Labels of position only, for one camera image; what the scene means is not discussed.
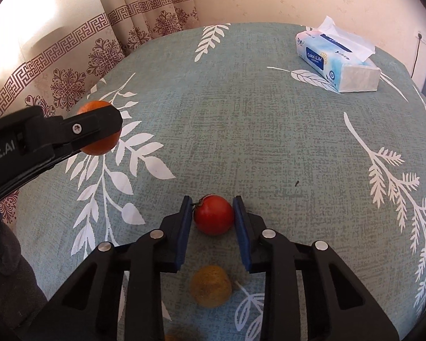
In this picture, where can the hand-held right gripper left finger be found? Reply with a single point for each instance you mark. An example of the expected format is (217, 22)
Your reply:
(149, 255)

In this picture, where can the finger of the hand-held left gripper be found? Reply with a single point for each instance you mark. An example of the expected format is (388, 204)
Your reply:
(92, 128)

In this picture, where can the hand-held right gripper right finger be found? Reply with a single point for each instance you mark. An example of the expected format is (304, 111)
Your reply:
(280, 255)

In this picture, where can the orange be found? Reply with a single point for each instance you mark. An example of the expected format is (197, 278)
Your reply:
(99, 148)

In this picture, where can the red tomato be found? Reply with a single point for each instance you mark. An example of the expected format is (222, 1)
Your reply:
(213, 215)

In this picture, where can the beige patterned curtain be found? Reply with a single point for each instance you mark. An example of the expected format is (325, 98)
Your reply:
(92, 25)

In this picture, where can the dark grey cloth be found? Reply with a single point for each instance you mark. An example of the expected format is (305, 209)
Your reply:
(14, 266)

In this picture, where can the tissue pack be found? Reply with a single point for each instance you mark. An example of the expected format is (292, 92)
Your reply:
(337, 64)

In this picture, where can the white wall socket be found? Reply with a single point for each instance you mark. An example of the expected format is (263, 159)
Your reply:
(421, 38)

